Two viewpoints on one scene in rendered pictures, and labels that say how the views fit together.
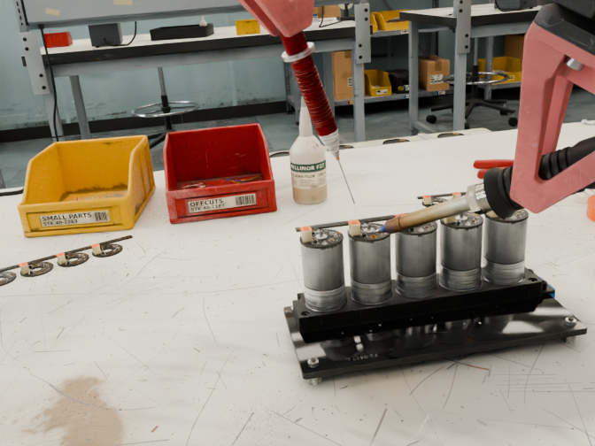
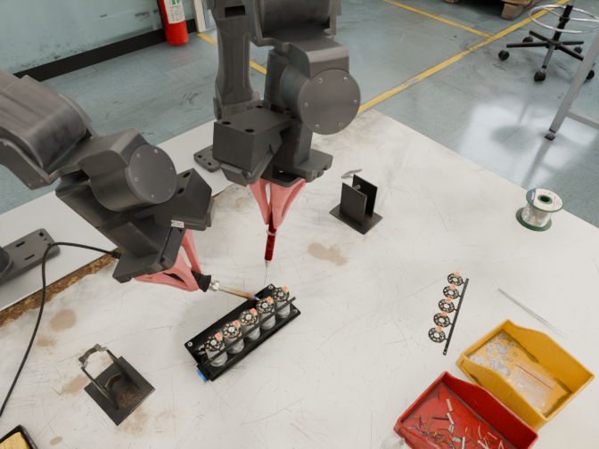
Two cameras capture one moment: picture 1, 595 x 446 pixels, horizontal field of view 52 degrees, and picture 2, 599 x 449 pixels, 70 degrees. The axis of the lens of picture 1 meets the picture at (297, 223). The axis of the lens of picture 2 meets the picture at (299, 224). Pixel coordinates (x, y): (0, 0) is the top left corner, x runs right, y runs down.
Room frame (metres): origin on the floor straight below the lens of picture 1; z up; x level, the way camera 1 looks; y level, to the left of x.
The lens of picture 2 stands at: (0.62, -0.18, 1.32)
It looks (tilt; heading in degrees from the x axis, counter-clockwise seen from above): 47 degrees down; 146
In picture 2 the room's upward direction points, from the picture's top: straight up
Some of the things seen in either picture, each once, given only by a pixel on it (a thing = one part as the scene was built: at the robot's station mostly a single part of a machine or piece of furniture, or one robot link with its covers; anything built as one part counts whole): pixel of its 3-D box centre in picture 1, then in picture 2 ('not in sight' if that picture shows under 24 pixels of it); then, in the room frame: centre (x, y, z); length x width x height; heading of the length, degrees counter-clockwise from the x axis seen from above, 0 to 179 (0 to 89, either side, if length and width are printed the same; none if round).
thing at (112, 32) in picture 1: (105, 33); not in sight; (2.64, 0.72, 0.80); 0.15 x 0.12 x 0.10; 10
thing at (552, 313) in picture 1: (426, 324); (244, 330); (0.31, -0.07, 0.76); 0.16 x 0.07 x 0.01; 98
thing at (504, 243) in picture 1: (504, 250); (216, 351); (0.34, -0.12, 0.79); 0.02 x 0.02 x 0.05
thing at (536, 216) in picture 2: not in sight; (538, 208); (0.40, 0.48, 0.78); 0.06 x 0.06 x 0.05
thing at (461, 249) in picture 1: (459, 257); (233, 338); (0.33, -0.10, 0.79); 0.02 x 0.02 x 0.05
